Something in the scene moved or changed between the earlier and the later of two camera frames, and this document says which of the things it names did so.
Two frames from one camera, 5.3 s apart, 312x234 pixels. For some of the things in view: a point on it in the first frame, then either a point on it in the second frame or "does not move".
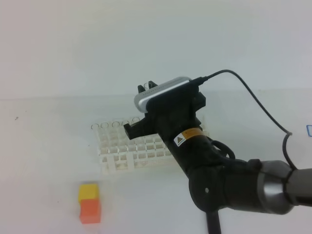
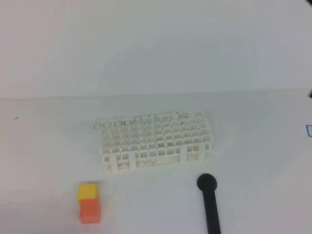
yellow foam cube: (87, 191) does not move
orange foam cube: (90, 211) does not move
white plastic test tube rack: (118, 153) does not move
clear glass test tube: (146, 86) to (152, 130)
